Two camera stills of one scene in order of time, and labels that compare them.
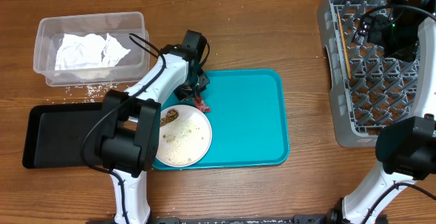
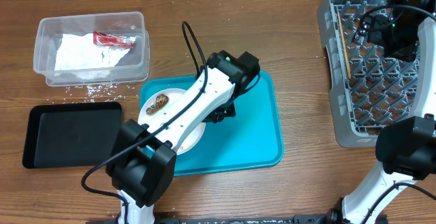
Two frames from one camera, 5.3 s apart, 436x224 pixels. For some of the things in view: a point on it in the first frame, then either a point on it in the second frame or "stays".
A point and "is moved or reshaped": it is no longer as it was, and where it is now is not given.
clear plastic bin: (88, 49) stays
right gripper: (407, 51) stays
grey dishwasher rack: (369, 88) stays
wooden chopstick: (344, 45) stays
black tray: (54, 134) stays
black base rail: (330, 218) stays
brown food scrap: (170, 116) is moved or reshaped
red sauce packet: (200, 105) is moved or reshaped
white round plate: (185, 141) is moved or reshaped
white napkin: (75, 52) stays
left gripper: (182, 92) -> (229, 112)
